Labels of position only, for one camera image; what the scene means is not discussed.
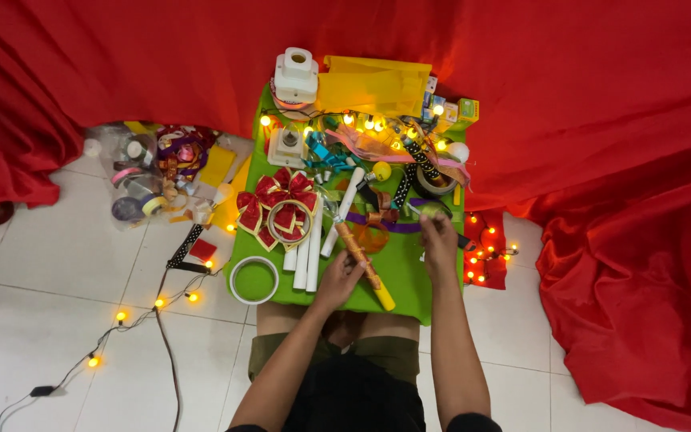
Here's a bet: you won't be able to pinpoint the person's left hand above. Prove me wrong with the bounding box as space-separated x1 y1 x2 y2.
312 250 368 313

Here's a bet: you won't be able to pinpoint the person's right hand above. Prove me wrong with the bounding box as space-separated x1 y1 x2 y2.
419 211 460 283

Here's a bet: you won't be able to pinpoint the yellow tube with orange ribbon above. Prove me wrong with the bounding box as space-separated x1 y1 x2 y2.
334 220 397 312

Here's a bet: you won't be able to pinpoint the green ribbon roll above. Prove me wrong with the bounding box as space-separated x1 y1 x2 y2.
419 200 453 220

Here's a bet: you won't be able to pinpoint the green table cover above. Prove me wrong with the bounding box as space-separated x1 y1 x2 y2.
224 83 467 326

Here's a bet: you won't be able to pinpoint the purple ribbon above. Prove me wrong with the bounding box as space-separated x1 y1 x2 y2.
344 198 436 235

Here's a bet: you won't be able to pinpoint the orange sheer ribbon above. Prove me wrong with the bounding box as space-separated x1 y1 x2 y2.
354 207 400 254

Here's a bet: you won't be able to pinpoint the grey tape roll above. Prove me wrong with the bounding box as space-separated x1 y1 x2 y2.
410 163 459 199

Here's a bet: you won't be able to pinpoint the person's legs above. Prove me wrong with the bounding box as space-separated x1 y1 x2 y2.
255 301 422 355

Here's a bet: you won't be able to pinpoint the clear tape roll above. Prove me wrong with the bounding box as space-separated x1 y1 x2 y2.
267 198 314 246

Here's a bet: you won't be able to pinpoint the black polka dot ribbon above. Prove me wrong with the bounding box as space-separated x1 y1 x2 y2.
391 137 443 208

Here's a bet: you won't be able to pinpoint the person's olive shorts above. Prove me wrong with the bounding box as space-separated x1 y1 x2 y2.
248 332 422 386

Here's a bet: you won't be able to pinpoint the yellow round bulb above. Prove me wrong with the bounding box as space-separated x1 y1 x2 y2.
363 161 393 183

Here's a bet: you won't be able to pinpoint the white double-sided tape roll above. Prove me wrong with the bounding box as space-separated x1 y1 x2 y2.
229 256 280 306

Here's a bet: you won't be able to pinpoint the red gold-edged ribbon bow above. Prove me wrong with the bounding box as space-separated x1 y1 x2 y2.
236 167 320 252

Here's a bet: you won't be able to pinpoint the person's black shirt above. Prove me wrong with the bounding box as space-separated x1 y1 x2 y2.
224 353 503 432

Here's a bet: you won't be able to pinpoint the pink sheer ribbon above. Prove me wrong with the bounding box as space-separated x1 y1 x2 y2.
325 123 471 187

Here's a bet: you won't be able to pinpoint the blue ribbon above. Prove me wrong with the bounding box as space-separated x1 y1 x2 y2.
306 131 357 174

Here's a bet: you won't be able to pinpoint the red felt piece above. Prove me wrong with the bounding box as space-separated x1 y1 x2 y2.
189 238 218 264

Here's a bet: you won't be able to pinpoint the group of small bulb boxes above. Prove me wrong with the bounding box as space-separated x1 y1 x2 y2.
420 76 480 128

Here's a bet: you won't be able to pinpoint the white holder with clear bulb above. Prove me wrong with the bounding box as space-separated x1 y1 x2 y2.
267 123 309 169

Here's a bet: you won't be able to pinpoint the white bulb with socket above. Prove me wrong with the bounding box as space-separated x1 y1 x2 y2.
192 182 236 226

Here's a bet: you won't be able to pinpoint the black polka dot ribbon strip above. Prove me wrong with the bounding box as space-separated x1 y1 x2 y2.
166 223 212 276

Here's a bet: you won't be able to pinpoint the yellow felt sheet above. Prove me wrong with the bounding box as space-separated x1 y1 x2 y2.
198 144 238 189

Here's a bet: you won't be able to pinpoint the red cloth backdrop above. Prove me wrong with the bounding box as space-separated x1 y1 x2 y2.
0 0 691 432

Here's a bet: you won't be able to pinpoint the white lamp holder with hole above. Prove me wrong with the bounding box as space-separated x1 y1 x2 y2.
270 47 320 111

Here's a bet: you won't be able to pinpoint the plastic bag of ribbon rolls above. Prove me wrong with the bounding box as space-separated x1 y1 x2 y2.
84 122 222 232

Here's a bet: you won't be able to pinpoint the yellow bulb string lights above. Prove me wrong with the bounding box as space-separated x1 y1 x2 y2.
464 211 520 284
0 223 238 432
259 104 452 153

